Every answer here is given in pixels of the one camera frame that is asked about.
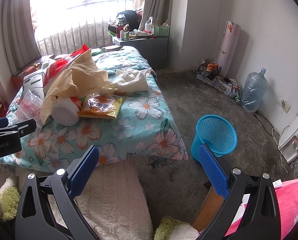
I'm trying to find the green plastic basket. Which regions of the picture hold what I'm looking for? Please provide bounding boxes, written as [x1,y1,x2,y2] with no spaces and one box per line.
[153,25,170,37]

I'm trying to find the white cloth rag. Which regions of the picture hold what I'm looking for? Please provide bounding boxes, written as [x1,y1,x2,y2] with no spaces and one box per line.
[105,68,152,93]

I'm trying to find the white product box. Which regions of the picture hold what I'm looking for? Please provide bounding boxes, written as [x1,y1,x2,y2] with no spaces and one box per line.
[23,70,45,101]

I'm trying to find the clear plastic packet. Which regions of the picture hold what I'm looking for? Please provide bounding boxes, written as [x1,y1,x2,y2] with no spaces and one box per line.
[16,90,43,128]

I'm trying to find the empty blue water jug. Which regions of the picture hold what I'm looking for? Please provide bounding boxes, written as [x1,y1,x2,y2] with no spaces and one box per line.
[240,68,269,113]

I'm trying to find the blue plastic waste basket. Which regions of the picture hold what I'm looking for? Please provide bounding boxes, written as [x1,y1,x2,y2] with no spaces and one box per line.
[191,114,238,161]

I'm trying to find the grey cabinet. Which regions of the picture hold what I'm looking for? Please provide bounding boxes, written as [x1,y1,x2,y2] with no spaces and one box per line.
[112,37,168,70]

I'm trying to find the yellow orange snack bag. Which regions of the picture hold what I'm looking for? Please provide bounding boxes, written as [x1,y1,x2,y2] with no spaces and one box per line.
[77,94,125,119]

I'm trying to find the pink rolled mat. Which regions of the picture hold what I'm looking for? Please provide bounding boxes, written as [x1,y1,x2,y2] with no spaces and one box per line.
[217,21,241,77]

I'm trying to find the white water dispenser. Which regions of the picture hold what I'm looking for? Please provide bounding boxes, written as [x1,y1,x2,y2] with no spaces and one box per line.
[278,116,298,163]

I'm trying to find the red thermos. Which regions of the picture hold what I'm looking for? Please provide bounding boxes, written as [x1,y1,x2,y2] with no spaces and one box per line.
[116,22,124,38]

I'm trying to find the red plastic wrapper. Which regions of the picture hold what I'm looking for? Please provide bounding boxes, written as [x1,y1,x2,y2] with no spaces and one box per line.
[43,44,89,88]

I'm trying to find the grey curtain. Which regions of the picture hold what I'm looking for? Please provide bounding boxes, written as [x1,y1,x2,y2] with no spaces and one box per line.
[139,0,173,30]

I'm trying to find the wooden stool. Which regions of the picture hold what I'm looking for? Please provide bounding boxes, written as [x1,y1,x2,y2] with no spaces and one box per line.
[192,180,224,232]

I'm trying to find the black bag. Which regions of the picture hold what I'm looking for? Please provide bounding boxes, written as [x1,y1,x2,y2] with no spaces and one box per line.
[116,10,142,31]

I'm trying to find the white milk bottle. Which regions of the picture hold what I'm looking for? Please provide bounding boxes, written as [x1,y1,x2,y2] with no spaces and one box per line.
[51,96,83,127]

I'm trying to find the red wooden chest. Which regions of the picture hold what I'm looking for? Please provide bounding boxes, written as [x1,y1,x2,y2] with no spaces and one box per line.
[11,54,55,90]

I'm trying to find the beige paper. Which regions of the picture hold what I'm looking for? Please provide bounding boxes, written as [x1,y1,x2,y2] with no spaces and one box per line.
[40,49,119,124]

